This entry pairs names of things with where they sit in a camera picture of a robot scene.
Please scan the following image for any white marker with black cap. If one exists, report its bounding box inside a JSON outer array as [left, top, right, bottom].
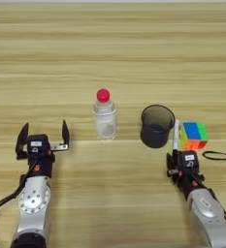
[[172, 119, 181, 152]]

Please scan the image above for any black mesh pen cup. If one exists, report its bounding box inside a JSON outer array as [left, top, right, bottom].
[[140, 104, 177, 149]]

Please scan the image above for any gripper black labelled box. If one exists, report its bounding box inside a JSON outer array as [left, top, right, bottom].
[[26, 133, 50, 155], [177, 150, 200, 172]]

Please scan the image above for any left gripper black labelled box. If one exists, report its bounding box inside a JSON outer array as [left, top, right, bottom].
[[26, 133, 50, 155]]

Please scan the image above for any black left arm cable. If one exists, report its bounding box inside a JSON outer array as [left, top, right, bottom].
[[0, 161, 38, 248]]

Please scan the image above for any colourful Rubik's cube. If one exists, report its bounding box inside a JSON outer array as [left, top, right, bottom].
[[179, 121, 210, 151]]

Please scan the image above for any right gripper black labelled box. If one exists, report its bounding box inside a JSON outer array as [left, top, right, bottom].
[[177, 150, 200, 172]]

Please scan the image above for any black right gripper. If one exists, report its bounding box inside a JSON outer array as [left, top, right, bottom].
[[166, 149, 206, 195]]

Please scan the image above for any clear bottle with red cap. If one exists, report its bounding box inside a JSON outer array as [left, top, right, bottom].
[[92, 88, 118, 141]]

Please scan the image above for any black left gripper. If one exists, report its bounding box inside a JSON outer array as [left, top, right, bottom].
[[15, 119, 71, 179]]

